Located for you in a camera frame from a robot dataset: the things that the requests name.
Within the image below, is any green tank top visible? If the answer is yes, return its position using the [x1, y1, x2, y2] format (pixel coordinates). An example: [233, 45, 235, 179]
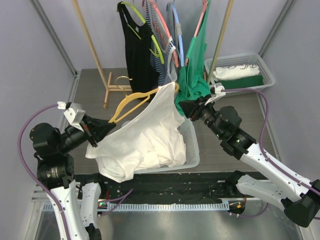
[175, 1, 211, 116]

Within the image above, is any blue hanger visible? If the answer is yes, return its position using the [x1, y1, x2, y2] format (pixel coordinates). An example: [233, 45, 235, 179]
[166, 1, 185, 67]

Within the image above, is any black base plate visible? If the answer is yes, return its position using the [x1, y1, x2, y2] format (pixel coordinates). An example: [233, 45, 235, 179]
[75, 172, 245, 205]

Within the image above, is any lime green hanger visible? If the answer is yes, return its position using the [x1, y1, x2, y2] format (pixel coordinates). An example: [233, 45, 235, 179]
[116, 1, 165, 64]

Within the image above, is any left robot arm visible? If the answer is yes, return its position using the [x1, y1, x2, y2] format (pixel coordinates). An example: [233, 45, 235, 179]
[29, 115, 116, 240]

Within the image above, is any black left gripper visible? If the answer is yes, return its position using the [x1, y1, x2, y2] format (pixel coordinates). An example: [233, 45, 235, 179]
[56, 112, 115, 152]

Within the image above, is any yellow velvet hanger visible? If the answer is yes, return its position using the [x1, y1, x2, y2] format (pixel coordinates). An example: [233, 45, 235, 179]
[108, 75, 180, 124]

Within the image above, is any folded white garment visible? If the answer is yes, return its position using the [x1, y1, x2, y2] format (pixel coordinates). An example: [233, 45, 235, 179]
[213, 64, 260, 81]

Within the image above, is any white perforated front basket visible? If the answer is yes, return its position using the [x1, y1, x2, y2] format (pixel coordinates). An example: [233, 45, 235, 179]
[117, 116, 200, 177]

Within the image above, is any folded green garment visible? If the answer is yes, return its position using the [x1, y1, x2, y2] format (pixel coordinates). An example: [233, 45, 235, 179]
[217, 75, 263, 90]

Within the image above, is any black tank top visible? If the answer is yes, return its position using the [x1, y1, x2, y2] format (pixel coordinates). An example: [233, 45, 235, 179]
[117, 1, 161, 93]

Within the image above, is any white slotted cable duct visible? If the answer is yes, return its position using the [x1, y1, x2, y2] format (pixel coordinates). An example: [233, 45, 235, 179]
[43, 201, 230, 212]

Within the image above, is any grey tank top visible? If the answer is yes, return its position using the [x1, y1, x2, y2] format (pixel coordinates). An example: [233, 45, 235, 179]
[166, 1, 183, 51]

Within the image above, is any wooden clothes rack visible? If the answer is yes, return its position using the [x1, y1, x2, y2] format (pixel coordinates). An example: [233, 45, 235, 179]
[72, 0, 234, 109]

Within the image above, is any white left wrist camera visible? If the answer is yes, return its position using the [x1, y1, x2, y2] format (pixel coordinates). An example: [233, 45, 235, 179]
[57, 101, 85, 132]

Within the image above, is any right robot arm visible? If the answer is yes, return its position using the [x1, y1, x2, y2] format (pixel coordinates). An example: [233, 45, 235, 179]
[179, 96, 320, 228]

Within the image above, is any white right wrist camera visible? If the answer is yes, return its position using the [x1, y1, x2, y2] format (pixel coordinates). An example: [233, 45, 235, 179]
[204, 83, 226, 106]

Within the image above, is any blue white striped tank top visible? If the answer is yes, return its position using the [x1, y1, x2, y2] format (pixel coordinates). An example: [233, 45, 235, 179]
[142, 0, 179, 86]

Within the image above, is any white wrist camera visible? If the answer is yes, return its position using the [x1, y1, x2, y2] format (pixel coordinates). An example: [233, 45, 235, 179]
[57, 101, 85, 132]
[204, 83, 226, 106]

